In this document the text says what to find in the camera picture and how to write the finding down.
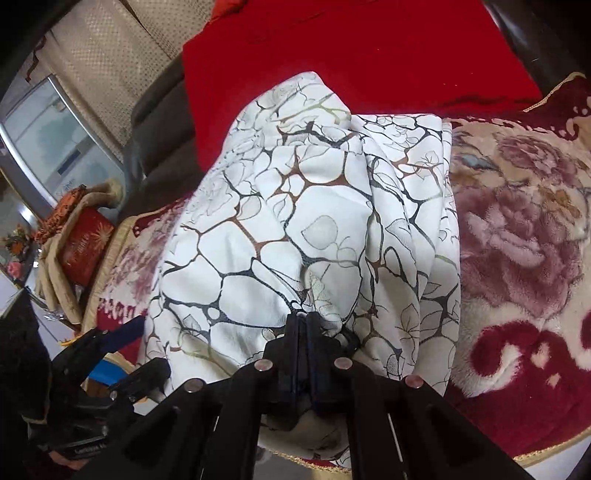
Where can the glass window pane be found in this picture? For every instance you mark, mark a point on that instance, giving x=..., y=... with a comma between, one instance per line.
x=51, y=138

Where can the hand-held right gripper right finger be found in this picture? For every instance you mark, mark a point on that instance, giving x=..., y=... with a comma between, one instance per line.
x=316, y=360

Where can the floral plush blanket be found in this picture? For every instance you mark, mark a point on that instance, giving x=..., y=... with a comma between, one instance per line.
x=508, y=221

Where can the red velvet sofa cover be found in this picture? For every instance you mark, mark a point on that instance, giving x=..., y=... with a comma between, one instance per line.
x=369, y=46

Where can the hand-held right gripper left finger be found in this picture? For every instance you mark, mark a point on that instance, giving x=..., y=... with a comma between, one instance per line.
x=295, y=355

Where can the dark leather sofa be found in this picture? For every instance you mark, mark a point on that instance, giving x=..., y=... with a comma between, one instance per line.
x=152, y=138

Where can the orange patterned cloth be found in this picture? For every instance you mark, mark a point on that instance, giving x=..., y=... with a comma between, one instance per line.
x=60, y=214

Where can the white vein-patterned garment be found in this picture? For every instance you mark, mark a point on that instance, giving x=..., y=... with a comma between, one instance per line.
x=300, y=207

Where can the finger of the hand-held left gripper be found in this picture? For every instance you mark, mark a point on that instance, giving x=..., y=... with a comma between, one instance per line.
x=145, y=376
x=122, y=333

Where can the beige dotted curtain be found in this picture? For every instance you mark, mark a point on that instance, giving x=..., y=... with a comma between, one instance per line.
x=115, y=60

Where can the artificial flower bouquet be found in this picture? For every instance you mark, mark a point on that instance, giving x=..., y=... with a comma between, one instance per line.
x=16, y=251

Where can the orange-red pillow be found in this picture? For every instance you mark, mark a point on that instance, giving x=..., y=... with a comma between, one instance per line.
x=226, y=7

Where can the red cushion in beige cloth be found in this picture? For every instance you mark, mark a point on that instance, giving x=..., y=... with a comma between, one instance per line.
x=51, y=277

